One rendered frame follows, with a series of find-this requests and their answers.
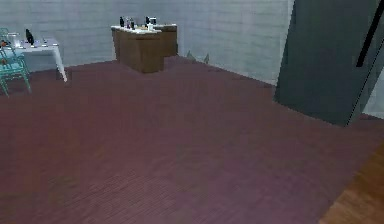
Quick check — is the teal chair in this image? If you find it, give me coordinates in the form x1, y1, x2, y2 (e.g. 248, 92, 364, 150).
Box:
0, 27, 32, 98

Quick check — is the black and white appliance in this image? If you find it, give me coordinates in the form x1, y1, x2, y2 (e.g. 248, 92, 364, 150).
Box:
144, 16, 158, 32

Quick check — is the grey fridge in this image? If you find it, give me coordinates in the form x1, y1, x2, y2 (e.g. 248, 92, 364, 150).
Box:
273, 0, 384, 127

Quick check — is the brown kitchen counter cabinet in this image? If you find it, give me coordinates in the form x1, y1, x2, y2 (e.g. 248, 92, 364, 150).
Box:
110, 23, 179, 74

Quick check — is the white table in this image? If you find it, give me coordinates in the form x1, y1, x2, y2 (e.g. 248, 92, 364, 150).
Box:
0, 37, 68, 83

